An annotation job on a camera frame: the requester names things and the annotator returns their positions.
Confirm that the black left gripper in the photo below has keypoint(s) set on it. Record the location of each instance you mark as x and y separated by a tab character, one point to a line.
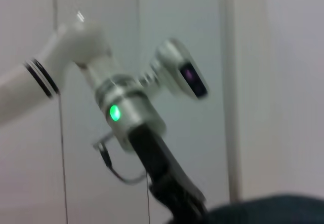
162	163

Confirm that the dark teal insulated lunch bag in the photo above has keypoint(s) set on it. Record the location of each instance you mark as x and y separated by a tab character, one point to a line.
265	211

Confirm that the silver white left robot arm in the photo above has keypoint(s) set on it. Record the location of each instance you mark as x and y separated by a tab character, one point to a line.
76	46

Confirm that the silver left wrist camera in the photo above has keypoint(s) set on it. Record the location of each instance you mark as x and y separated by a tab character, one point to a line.
182	67

